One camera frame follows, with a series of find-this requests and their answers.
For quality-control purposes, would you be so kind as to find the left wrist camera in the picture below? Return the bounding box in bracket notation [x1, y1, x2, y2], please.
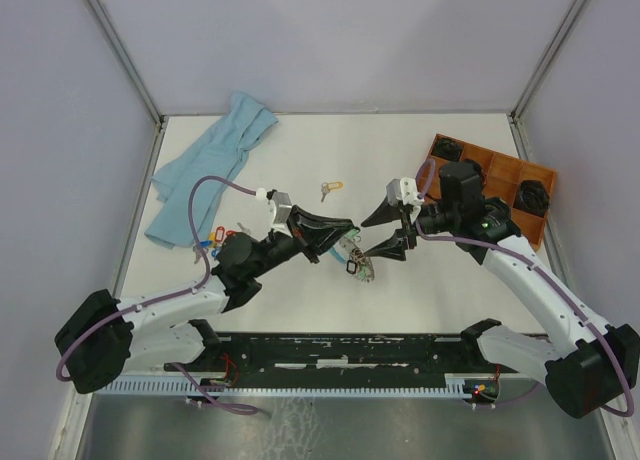
[255, 188, 293, 236]

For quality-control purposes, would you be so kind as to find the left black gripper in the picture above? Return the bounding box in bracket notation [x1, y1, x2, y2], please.
[250, 204, 355, 278]

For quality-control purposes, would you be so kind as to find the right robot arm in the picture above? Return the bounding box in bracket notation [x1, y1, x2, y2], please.
[362, 159, 639, 418]

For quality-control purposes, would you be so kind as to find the orange wooden compartment tray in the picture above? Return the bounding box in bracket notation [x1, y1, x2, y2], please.
[428, 133, 557, 250]

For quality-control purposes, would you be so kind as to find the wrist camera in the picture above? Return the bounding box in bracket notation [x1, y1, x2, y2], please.
[255, 188, 293, 236]
[386, 177, 424, 206]

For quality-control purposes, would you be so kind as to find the white slotted cable duct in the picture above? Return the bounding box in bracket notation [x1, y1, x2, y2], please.
[99, 375, 470, 398]

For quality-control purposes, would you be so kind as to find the large keyring with blue handle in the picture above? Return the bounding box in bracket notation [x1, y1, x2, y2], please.
[329, 234, 375, 283]

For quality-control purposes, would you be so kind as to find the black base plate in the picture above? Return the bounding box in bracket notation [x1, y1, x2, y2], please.
[186, 332, 511, 375]

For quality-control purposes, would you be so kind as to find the light blue cloth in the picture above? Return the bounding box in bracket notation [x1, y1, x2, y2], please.
[145, 92, 278, 249]

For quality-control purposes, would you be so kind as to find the yellow tagged key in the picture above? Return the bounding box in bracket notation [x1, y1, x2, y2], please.
[321, 181, 344, 202]

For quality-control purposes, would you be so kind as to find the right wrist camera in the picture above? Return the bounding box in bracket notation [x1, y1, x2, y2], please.
[386, 177, 424, 206]

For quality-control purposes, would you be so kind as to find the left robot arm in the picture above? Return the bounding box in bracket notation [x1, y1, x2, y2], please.
[54, 206, 355, 394]

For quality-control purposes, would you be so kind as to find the black cable bundle in tray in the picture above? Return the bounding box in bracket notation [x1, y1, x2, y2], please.
[518, 179, 550, 216]

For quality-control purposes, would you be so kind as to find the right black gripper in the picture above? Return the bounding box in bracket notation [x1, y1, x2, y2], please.
[361, 193, 458, 262]

